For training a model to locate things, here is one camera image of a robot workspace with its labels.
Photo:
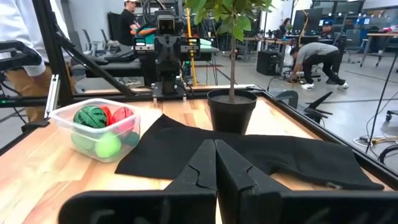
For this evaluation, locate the grey office chair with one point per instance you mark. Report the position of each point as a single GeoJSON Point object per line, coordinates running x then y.
{"type": "Point", "coordinates": [104, 35]}
{"type": "Point", "coordinates": [88, 35]}

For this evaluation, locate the green leafy plant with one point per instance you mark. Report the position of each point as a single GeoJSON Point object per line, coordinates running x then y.
{"type": "Point", "coordinates": [237, 21]}

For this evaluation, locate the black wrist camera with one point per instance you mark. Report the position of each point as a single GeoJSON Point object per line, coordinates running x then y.
{"type": "Point", "coordinates": [167, 25]}

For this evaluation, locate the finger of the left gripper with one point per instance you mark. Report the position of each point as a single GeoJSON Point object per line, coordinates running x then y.
{"type": "Point", "coordinates": [174, 59]}
{"type": "Point", "coordinates": [161, 59]}

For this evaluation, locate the black plant pot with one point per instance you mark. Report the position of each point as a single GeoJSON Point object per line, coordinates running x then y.
{"type": "Point", "coordinates": [231, 118]}

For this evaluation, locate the pink toy dragon fruit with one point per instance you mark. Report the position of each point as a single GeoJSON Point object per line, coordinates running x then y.
{"type": "Point", "coordinates": [122, 116]}

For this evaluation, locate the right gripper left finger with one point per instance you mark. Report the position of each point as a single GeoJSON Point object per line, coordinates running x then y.
{"type": "Point", "coordinates": [202, 171]}

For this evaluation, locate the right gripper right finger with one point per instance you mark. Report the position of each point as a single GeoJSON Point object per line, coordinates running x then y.
{"type": "Point", "coordinates": [236, 174]}

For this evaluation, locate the striped toy watermelon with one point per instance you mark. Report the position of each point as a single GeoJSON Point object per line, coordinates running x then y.
{"type": "Point", "coordinates": [90, 116]}

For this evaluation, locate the person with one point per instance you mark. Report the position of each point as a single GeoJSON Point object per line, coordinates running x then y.
{"type": "Point", "coordinates": [18, 18]}
{"type": "Point", "coordinates": [285, 26]}
{"type": "Point", "coordinates": [314, 51]}
{"type": "Point", "coordinates": [126, 25]}
{"type": "Point", "coordinates": [328, 31]}

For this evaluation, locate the wooden top desk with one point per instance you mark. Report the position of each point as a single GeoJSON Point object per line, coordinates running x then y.
{"type": "Point", "coordinates": [382, 35]}

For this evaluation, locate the black cloth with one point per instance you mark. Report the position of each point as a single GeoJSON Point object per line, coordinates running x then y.
{"type": "Point", "coordinates": [161, 149]}

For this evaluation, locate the black desk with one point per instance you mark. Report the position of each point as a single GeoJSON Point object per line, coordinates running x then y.
{"type": "Point", "coordinates": [109, 67]}

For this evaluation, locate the black computer monitor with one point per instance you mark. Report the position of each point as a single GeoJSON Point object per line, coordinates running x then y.
{"type": "Point", "coordinates": [308, 21]}

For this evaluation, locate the light green toy lime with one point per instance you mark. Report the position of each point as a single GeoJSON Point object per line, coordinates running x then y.
{"type": "Point", "coordinates": [107, 144]}

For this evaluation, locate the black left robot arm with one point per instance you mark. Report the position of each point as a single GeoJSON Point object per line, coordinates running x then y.
{"type": "Point", "coordinates": [169, 85]}

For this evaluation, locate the clear plastic container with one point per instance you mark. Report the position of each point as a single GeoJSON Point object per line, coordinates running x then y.
{"type": "Point", "coordinates": [62, 119]}

